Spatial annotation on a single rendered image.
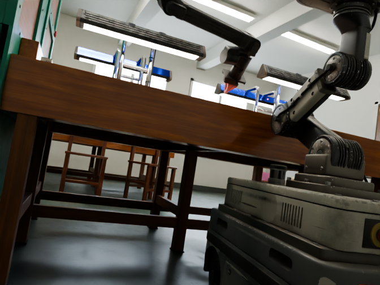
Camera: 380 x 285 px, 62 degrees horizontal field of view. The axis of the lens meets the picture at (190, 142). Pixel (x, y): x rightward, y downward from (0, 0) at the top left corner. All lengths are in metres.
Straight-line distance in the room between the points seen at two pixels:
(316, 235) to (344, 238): 0.07
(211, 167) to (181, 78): 2.13
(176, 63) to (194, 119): 5.98
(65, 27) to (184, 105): 5.73
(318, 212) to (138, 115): 0.70
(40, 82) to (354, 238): 1.01
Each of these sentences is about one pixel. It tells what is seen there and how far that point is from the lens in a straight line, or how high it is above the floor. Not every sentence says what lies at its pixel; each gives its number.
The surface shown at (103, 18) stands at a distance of 1.59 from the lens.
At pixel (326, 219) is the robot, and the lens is 0.77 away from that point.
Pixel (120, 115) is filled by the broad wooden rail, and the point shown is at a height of 0.63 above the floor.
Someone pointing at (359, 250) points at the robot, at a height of 0.37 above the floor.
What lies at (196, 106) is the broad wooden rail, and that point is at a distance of 1.26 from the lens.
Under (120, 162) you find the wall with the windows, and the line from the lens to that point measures 6.63.
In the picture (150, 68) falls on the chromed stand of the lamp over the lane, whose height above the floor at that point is 0.97.
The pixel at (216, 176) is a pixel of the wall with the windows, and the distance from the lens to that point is 7.46.
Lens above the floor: 0.49
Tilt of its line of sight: 4 degrees up
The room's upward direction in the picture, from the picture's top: 9 degrees clockwise
